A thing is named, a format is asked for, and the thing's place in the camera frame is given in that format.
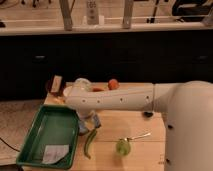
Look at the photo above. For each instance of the orange bowl with beans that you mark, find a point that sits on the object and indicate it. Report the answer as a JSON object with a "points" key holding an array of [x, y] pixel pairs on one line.
{"points": [[96, 89]]}

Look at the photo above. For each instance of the metal spoon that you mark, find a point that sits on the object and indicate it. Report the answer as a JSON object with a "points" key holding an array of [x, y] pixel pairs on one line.
{"points": [[136, 137]]}

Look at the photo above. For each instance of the grey cloth in tray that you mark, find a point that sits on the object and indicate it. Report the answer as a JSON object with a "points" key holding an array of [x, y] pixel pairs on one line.
{"points": [[54, 153]]}

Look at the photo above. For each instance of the white remote on shelf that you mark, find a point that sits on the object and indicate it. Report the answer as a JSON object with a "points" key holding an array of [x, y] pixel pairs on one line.
{"points": [[92, 12]]}

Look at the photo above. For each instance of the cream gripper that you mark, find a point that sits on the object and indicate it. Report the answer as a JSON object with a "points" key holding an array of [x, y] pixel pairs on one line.
{"points": [[83, 116]]}

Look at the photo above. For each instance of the green cup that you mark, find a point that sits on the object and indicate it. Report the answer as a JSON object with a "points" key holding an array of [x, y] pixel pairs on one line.
{"points": [[123, 147]]}

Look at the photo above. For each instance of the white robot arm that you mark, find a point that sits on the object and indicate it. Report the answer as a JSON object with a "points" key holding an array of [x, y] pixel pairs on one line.
{"points": [[188, 107]]}

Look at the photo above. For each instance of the white round container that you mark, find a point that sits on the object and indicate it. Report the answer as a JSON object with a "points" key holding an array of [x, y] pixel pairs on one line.
{"points": [[66, 91]]}

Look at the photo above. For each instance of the green plastic tray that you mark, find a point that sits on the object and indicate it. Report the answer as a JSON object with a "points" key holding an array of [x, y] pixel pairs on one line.
{"points": [[52, 126]]}

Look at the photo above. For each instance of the blue sponge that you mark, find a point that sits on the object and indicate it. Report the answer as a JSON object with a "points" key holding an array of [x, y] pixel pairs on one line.
{"points": [[88, 124]]}

